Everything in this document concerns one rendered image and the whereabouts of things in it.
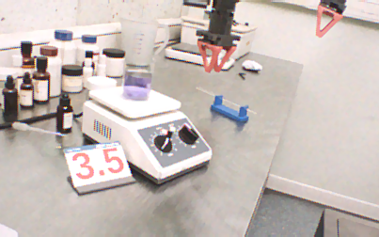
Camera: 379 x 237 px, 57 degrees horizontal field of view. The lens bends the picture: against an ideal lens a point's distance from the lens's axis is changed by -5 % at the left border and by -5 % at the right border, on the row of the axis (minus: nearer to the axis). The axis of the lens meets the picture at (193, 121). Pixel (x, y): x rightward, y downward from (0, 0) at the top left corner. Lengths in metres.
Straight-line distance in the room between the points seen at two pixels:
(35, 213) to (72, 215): 0.05
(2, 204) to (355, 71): 1.78
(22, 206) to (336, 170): 1.86
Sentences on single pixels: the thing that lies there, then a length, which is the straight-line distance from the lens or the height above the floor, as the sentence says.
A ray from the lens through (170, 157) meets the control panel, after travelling 0.56.
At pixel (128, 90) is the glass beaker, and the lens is 0.61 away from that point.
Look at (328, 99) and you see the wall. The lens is 2.03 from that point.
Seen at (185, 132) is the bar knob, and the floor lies 0.81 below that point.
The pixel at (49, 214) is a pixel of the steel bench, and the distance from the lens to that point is 0.48.
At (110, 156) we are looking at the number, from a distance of 0.56.
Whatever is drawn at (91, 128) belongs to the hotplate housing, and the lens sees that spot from 0.65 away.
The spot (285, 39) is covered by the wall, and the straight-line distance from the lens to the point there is 1.99.
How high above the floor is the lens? 1.04
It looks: 20 degrees down
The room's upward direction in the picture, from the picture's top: 10 degrees clockwise
